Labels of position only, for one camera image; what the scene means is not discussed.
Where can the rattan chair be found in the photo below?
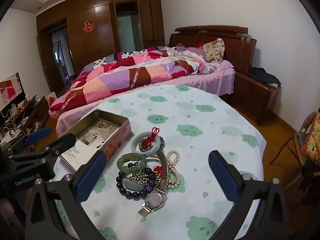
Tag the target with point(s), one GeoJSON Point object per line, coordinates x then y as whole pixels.
{"type": "Point", "coordinates": [297, 142]}

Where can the cluttered wooden tv stand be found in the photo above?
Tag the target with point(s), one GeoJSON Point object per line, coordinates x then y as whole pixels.
{"type": "Point", "coordinates": [30, 120]}

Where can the red knot pendant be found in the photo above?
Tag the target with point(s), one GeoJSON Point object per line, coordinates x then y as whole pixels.
{"type": "Point", "coordinates": [158, 171]}

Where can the floral pillow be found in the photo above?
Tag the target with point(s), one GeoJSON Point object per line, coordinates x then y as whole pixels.
{"type": "Point", "coordinates": [213, 50]}

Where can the pink tin box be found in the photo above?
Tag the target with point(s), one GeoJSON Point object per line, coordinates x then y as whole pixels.
{"type": "Point", "coordinates": [117, 135]}

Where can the cloud print tablecloth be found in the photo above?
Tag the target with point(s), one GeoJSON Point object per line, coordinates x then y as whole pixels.
{"type": "Point", "coordinates": [187, 110]}

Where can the dark green jade bangle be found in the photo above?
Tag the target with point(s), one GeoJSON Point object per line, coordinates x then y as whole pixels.
{"type": "Point", "coordinates": [122, 162]}

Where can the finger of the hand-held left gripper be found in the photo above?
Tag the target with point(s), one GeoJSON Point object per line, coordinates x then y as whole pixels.
{"type": "Point", "coordinates": [37, 135]}
{"type": "Point", "coordinates": [61, 142]}

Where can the red and white bag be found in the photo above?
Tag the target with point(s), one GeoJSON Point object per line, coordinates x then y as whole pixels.
{"type": "Point", "coordinates": [51, 98]}

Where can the colourful patterned cushion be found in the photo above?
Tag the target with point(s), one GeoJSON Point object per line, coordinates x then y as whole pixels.
{"type": "Point", "coordinates": [312, 140]}

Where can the silver wristwatch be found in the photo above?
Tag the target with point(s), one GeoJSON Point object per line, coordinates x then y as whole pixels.
{"type": "Point", "coordinates": [153, 200]}

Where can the patchwork quilt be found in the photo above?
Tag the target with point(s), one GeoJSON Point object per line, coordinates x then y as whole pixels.
{"type": "Point", "coordinates": [120, 80]}

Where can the wooden nightstand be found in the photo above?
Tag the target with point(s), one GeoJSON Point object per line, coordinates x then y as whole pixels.
{"type": "Point", "coordinates": [252, 100]}

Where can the round tin with beads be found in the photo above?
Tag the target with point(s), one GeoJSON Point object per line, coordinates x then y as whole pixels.
{"type": "Point", "coordinates": [135, 143]}

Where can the lilac pillow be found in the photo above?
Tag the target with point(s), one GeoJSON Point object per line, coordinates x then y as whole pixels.
{"type": "Point", "coordinates": [196, 53]}

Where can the television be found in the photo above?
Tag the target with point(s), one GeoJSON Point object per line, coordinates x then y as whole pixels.
{"type": "Point", "coordinates": [10, 91]}

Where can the wooden wardrobe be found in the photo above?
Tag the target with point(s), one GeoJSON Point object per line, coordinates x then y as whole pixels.
{"type": "Point", "coordinates": [100, 25]}

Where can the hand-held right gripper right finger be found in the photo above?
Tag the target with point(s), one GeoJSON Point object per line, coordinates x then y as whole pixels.
{"type": "Point", "coordinates": [225, 177]}

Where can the printed leaflet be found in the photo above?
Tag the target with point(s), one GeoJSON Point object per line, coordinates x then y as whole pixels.
{"type": "Point", "coordinates": [100, 130]}

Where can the dark clothes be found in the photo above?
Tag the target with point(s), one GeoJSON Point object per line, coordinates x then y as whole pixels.
{"type": "Point", "coordinates": [265, 77]}

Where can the white printed booklet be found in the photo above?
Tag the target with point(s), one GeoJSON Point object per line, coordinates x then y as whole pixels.
{"type": "Point", "coordinates": [72, 156]}

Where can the pale jade pendant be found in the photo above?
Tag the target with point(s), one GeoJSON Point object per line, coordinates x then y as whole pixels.
{"type": "Point", "coordinates": [132, 183]}

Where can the red paper decoration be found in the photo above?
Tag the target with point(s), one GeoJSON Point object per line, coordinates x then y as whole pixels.
{"type": "Point", "coordinates": [88, 26]}

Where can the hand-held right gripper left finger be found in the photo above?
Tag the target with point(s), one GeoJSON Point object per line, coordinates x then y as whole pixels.
{"type": "Point", "coordinates": [92, 171]}

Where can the wooden headboard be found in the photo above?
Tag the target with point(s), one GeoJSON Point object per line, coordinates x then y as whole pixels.
{"type": "Point", "coordinates": [237, 45]}

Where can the bed with pink sheet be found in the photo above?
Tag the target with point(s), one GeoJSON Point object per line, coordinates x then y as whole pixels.
{"type": "Point", "coordinates": [212, 80]}

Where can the wooden door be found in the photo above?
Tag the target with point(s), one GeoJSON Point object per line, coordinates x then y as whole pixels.
{"type": "Point", "coordinates": [46, 62]}

